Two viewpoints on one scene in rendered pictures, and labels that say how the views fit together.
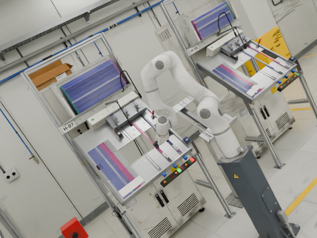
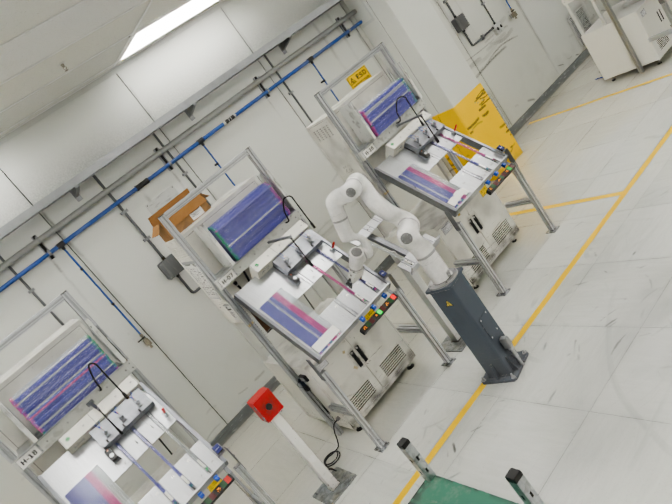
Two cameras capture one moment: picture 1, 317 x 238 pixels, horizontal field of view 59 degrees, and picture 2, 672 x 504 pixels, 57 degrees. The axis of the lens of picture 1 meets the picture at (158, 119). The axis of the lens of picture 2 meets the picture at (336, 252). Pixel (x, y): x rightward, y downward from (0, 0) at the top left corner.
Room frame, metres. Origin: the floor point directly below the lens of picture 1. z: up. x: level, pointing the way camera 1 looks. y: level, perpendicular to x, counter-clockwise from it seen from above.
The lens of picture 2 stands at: (-1.50, 0.39, 2.09)
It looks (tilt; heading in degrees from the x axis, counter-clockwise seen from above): 15 degrees down; 355
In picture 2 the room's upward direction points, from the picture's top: 37 degrees counter-clockwise
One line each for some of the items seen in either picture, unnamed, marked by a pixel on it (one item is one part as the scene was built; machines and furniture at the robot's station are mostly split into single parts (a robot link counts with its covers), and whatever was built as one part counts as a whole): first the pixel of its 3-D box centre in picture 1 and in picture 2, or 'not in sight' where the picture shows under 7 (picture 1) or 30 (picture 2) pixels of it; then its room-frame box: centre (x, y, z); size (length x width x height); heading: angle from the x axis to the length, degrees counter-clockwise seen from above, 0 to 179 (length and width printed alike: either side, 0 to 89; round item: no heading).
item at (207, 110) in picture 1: (212, 116); (413, 240); (1.68, -0.30, 1.00); 0.19 x 0.12 x 0.24; 150
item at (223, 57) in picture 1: (246, 92); (447, 199); (2.99, -0.98, 0.65); 1.01 x 0.73 x 1.29; 22
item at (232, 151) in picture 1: (228, 142); (434, 267); (1.71, -0.31, 0.79); 0.19 x 0.19 x 0.18
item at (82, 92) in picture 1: (94, 86); (249, 221); (2.52, 0.34, 1.52); 0.51 x 0.13 x 0.27; 112
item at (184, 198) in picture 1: (152, 197); (341, 361); (2.61, 0.45, 0.31); 0.70 x 0.65 x 0.62; 112
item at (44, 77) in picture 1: (60, 68); (194, 202); (2.76, 0.56, 1.82); 0.68 x 0.30 x 0.20; 112
